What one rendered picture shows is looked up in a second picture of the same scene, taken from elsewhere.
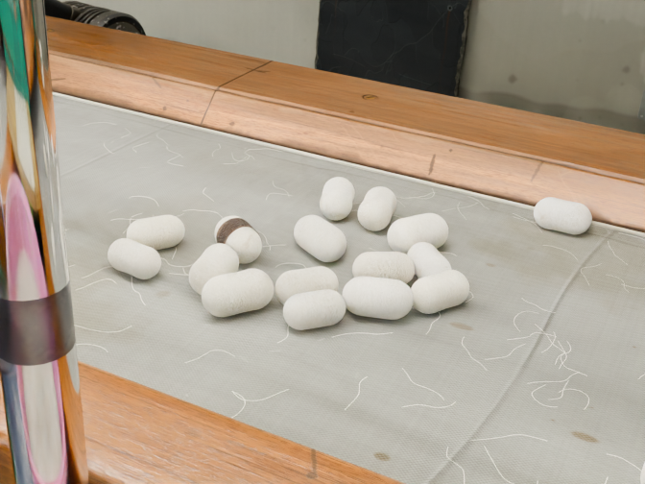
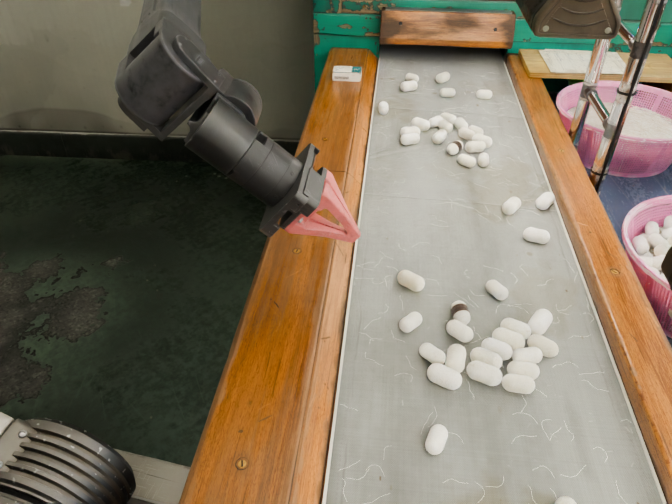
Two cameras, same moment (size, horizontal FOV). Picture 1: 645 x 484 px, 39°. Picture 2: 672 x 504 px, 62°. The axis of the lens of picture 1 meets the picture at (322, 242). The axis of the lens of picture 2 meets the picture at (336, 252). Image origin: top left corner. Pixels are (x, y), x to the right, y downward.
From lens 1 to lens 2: 1.25 m
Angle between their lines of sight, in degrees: 86
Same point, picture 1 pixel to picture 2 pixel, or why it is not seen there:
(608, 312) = (424, 105)
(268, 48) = not seen: outside the picture
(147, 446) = (553, 126)
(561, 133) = (330, 104)
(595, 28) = not seen: outside the picture
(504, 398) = (474, 113)
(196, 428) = (543, 124)
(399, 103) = (326, 132)
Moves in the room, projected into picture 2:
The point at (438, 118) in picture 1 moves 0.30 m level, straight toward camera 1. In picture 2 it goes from (337, 124) to (491, 109)
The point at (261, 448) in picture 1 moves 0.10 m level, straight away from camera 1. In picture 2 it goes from (539, 117) to (494, 127)
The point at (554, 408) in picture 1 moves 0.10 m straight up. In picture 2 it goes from (471, 108) to (479, 59)
